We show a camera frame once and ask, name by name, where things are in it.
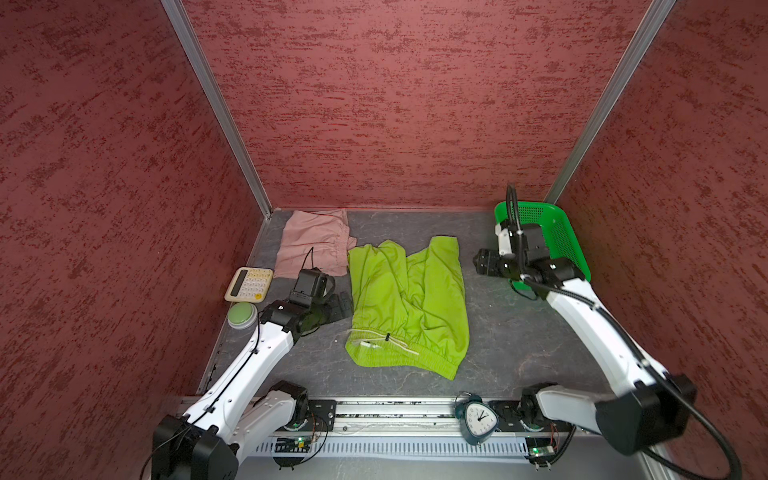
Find pink shorts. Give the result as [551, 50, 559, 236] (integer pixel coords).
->
[274, 209, 357, 279]

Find lime green shorts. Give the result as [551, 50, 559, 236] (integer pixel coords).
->
[345, 236, 470, 381]

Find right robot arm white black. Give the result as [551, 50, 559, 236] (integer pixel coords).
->
[473, 220, 697, 455]

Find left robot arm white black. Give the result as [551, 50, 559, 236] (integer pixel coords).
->
[139, 268, 352, 479]

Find green plastic basket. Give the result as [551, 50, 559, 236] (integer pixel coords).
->
[494, 201, 592, 282]

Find cream yellow calculator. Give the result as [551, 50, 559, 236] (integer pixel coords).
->
[224, 267, 274, 304]

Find left circuit board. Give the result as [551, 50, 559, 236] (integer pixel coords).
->
[274, 437, 313, 456]

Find circuit board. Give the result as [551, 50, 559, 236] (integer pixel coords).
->
[274, 437, 313, 456]
[525, 437, 557, 464]

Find teal alarm clock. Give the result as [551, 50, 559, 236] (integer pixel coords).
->
[454, 392, 499, 446]

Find right circuit board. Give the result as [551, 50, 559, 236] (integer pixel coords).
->
[525, 437, 557, 464]

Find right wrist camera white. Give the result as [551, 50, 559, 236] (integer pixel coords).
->
[494, 220, 513, 256]

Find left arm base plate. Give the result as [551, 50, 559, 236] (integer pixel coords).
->
[280, 399, 338, 432]

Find aluminium front rail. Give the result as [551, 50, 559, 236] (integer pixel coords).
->
[313, 396, 549, 436]

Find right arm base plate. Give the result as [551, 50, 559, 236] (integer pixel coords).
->
[487, 400, 551, 434]

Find black corrugated cable conduit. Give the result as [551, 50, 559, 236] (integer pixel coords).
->
[505, 184, 743, 480]

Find right aluminium corner post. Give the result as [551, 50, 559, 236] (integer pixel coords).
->
[545, 0, 676, 204]

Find aluminium corner post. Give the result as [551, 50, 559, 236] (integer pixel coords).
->
[161, 0, 274, 220]
[545, 0, 676, 204]

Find left aluminium corner post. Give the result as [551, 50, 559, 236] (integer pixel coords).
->
[161, 0, 274, 220]

